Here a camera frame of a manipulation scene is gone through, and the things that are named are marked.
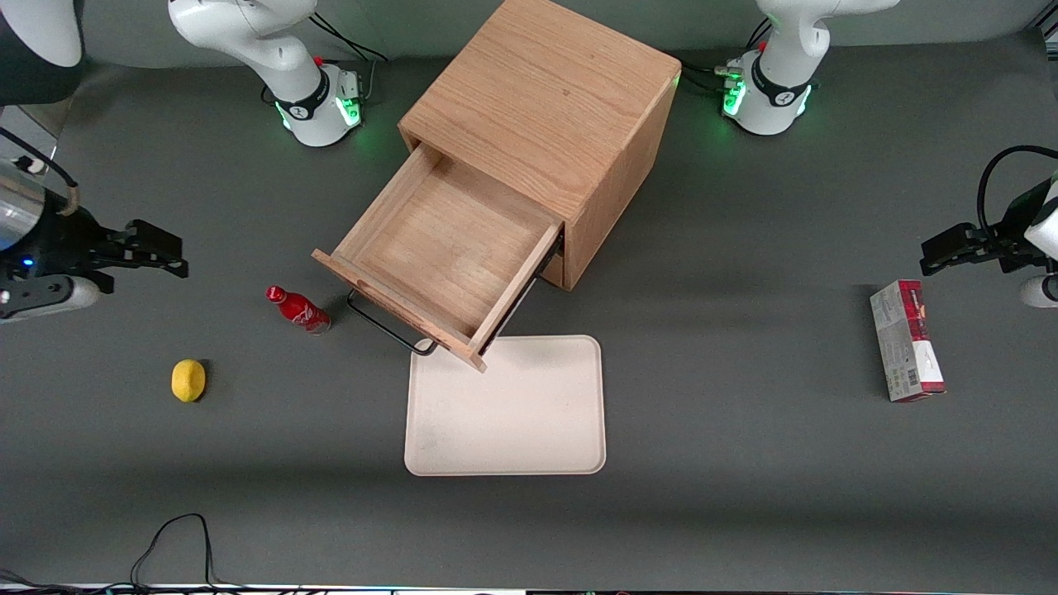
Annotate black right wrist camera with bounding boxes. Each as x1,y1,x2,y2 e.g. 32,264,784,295
0,207,112,280

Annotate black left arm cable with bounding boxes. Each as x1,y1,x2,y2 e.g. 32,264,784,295
977,145,1058,242

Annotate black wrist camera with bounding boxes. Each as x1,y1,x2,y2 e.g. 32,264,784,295
996,178,1055,274
0,207,112,280

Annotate black base cables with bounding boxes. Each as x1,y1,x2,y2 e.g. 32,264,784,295
678,17,774,94
307,10,389,100

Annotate cream plastic tray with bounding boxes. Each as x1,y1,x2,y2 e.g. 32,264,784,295
404,335,607,477

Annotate black right base cables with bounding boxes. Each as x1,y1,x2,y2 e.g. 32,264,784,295
307,10,389,100

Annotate black looped table cable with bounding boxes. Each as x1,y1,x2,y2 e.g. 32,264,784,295
130,513,221,593

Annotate black left base cables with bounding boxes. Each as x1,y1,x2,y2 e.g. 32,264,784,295
678,17,774,94

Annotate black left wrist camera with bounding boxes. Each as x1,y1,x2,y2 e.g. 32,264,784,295
996,178,1055,274

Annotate wooden drawer long black handle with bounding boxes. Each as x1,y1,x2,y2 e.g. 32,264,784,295
312,142,568,374

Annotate yellow lemon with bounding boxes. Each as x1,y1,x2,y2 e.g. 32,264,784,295
171,359,207,403

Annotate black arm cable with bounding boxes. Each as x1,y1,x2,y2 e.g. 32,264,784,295
977,145,1058,242
0,126,82,217

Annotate grey and red carton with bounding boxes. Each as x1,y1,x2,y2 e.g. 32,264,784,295
870,279,946,403

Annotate red cola bottle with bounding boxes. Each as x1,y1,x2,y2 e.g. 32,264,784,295
265,285,332,335

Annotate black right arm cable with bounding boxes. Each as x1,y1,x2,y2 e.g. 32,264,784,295
0,126,82,217

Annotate wooden two-drawer cabinet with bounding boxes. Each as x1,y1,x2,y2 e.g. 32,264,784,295
398,0,683,292

